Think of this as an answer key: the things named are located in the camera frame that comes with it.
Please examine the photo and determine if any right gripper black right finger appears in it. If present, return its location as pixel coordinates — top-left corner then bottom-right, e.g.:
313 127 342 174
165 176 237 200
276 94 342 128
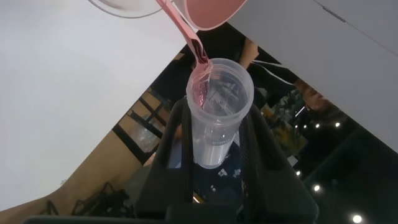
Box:
239 104 320 224

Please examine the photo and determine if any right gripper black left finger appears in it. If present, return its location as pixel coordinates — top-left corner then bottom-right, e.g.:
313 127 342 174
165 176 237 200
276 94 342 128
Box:
135 98 195 215

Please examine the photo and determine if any test tube with red pigment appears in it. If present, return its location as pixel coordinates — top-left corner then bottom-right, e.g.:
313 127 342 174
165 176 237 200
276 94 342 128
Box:
185 57 255 170

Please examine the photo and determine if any clear glass beaker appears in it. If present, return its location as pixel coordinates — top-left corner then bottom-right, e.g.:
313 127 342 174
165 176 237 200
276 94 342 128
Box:
88 0 169 19

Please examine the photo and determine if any person in dark clothes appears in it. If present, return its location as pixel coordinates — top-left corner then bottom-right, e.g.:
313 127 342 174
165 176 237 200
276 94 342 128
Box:
186 23 336 113

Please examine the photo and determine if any pink plastic bowl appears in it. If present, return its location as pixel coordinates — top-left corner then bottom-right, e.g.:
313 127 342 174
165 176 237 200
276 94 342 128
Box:
172 0 249 31

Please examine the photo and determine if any black wire stand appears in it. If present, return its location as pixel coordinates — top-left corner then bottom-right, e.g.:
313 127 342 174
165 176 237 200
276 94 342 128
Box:
40 182 134 218

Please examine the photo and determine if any black metal frame furniture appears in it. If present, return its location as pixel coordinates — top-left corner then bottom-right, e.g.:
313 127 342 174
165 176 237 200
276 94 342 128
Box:
111 90 175 166

